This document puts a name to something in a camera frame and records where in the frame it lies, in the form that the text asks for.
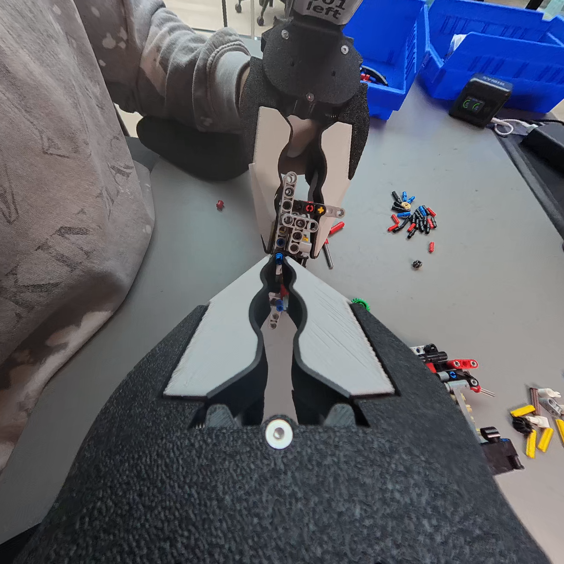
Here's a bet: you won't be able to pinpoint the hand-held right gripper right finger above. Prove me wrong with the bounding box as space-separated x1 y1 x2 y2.
281 257 397 401

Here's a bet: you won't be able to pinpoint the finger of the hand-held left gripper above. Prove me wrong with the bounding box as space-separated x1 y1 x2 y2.
248 105 294 253
308 120 354 259

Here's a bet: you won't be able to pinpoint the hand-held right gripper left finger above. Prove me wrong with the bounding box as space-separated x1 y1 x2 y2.
163 255 270 401

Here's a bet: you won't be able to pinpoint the toy brick gear assembly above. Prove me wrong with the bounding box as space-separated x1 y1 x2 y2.
263 172 346 330

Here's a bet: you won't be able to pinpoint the person's left forearm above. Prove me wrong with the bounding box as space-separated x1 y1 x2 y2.
101 0 253 133

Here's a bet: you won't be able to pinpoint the grey desk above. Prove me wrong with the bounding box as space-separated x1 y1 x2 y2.
0 84 564 564

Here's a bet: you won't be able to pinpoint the person's left hand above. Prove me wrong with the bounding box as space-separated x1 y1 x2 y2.
286 117 320 159

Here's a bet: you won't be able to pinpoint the person's dark trousers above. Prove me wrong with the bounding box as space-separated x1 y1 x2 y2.
136 115 253 182

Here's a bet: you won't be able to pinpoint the blue storage bin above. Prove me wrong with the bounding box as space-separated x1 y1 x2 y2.
343 0 431 121
427 0 558 45
418 31 564 114

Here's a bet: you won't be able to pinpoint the pile of small toy pins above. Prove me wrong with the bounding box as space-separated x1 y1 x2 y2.
387 190 439 239

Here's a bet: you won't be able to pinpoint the partly built toy brick car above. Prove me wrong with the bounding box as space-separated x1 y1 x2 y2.
410 344 526 476

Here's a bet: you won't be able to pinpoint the black charger with green display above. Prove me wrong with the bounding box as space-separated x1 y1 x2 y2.
449 73 514 129

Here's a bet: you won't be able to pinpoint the black power adapter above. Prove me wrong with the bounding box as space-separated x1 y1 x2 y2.
521 122 564 173

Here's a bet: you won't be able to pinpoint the person's grey patterned sweatshirt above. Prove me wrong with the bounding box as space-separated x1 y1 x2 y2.
0 0 167 470

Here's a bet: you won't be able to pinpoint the white cable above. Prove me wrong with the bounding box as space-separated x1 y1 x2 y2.
490 116 535 138

